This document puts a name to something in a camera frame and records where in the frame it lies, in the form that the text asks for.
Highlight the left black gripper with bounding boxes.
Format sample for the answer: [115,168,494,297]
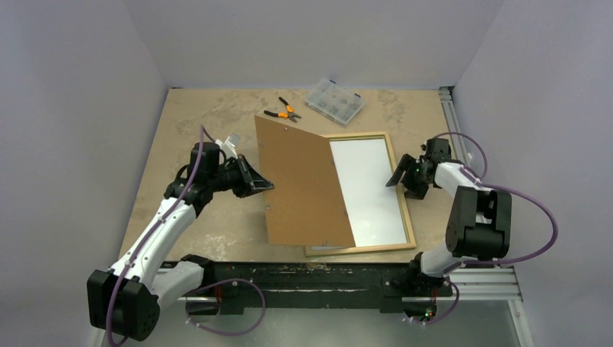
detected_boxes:
[208,154,273,198]

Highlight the glossy photo print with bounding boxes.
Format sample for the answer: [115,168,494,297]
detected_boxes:
[310,138,409,252]

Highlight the brown cardboard backing board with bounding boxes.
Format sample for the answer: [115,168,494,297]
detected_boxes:
[254,116,355,247]

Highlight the green wooden picture frame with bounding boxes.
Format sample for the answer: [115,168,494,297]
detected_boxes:
[304,132,418,258]

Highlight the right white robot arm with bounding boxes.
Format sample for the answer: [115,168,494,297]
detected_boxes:
[386,138,512,294]

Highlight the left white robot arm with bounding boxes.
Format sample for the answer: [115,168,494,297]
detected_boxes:
[87,142,274,346]

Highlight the orange black pliers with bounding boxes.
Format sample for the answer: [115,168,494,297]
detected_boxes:
[263,96,301,122]

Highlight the clear plastic organizer box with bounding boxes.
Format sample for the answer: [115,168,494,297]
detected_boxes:
[304,79,366,127]

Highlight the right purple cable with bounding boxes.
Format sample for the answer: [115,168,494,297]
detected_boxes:
[402,132,560,327]

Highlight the purple cable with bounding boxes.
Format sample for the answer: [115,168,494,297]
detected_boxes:
[402,132,560,327]
[105,125,267,347]

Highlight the aluminium extrusion frame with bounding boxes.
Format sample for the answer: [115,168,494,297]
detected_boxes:
[88,86,535,347]

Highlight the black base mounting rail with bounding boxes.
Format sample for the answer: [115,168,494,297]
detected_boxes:
[186,260,453,315]

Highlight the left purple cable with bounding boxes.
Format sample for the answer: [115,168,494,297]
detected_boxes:
[105,125,267,347]

